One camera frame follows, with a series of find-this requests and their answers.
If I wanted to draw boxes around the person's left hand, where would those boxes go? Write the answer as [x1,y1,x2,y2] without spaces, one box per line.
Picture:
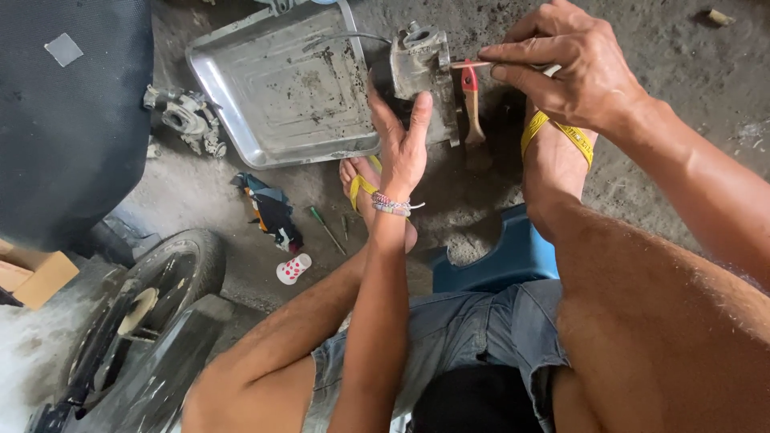
[367,71,434,198]

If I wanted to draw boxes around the person's right hand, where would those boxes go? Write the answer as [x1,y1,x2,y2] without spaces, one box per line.
[478,0,650,136]

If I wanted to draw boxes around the grey metal engine part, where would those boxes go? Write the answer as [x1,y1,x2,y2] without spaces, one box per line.
[389,20,462,149]

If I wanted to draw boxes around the thin tool with white handle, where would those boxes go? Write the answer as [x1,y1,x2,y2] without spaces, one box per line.
[449,59,564,78]

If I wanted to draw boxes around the dirty metal tray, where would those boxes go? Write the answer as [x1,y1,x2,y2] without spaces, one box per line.
[184,0,383,171]

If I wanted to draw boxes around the multicoloured rag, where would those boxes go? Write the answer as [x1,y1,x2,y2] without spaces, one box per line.
[231,172,305,255]

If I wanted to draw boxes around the blue plastic stool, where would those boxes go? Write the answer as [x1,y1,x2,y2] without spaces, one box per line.
[430,202,561,295]

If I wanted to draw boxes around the white cup with red dots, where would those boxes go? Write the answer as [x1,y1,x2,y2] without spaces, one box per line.
[276,253,313,286]

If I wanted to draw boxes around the grey denim shorts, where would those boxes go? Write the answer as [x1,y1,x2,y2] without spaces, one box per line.
[300,279,573,433]

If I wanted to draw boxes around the small metal part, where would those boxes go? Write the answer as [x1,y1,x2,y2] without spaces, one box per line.
[254,0,304,17]

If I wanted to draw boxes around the grey carburetor part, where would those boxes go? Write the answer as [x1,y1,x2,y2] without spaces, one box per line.
[142,84,229,161]

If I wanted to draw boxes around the person's left leg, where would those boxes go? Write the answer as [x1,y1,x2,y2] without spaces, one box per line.
[180,155,420,433]

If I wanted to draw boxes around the person's leg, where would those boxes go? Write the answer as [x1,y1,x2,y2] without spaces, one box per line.
[180,155,420,433]
[521,99,770,433]

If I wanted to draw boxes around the motorcycle wheel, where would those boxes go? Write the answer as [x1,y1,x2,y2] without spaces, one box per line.
[57,228,227,422]

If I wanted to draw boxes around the black shirt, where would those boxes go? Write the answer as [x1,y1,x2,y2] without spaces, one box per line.
[408,363,546,433]

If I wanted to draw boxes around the person's right leg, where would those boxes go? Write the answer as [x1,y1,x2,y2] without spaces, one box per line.
[521,99,770,433]

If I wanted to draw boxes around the black motorcycle seat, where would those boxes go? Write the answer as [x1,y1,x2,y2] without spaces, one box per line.
[0,0,155,255]

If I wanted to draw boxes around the cardboard box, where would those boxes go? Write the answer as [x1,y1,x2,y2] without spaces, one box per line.
[0,239,81,312]

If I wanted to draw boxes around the yellow strap sandal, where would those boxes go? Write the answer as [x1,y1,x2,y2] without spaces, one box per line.
[348,154,386,213]
[520,109,596,173]

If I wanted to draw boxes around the beaded bracelet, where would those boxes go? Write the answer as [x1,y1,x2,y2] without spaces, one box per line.
[369,190,426,219]

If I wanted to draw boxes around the brush with red wooden handle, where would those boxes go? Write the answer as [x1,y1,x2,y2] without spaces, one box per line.
[460,59,487,147]

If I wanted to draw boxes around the green handled screwdriver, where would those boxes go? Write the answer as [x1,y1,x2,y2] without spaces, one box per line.
[308,205,349,257]

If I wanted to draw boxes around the grey cable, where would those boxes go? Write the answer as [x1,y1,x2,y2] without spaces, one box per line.
[300,31,393,55]

